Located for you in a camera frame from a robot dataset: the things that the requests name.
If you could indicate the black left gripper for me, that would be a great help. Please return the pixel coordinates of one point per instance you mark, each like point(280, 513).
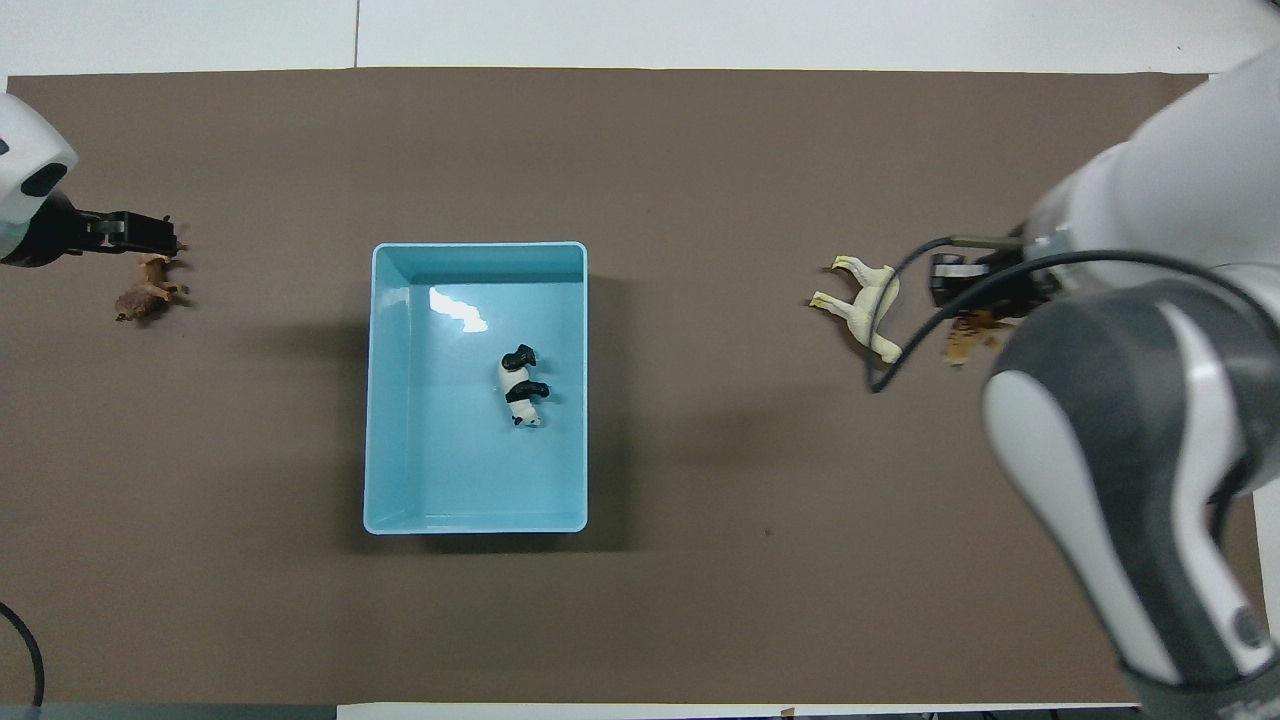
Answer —
point(50, 235)

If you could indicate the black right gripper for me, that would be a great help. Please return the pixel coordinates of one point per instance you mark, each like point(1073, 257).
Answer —
point(1020, 290)

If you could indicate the orange striped tiger toy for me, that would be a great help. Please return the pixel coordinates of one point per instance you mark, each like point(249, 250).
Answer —
point(972, 338)

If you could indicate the brown lion toy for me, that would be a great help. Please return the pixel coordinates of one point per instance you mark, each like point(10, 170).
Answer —
point(145, 298)

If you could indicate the cream horse toy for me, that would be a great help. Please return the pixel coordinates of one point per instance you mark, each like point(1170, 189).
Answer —
point(862, 300)

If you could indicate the black white panda toy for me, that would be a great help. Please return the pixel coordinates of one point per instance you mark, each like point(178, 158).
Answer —
point(518, 385)

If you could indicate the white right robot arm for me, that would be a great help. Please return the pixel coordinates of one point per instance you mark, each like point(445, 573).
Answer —
point(1150, 400)

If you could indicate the light blue storage box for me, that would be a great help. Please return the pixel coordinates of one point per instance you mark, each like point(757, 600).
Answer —
point(440, 470)

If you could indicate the brown table mat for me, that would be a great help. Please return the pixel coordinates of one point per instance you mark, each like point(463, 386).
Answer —
point(750, 150)

